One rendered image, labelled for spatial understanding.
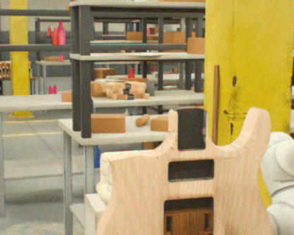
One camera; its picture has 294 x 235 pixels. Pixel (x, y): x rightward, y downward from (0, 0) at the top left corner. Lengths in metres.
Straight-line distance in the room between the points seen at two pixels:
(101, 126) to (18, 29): 6.78
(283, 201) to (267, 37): 1.02
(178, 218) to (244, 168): 0.16
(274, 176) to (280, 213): 0.10
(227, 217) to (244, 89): 1.26
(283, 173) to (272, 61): 0.97
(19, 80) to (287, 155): 8.85
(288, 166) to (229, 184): 0.39
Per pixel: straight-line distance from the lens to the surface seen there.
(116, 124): 3.47
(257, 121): 1.14
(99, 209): 1.38
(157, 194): 1.10
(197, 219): 1.14
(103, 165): 1.45
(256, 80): 2.39
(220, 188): 1.14
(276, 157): 1.52
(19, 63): 10.16
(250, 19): 2.37
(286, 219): 1.49
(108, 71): 7.27
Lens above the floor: 1.52
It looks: 9 degrees down
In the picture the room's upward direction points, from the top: straight up
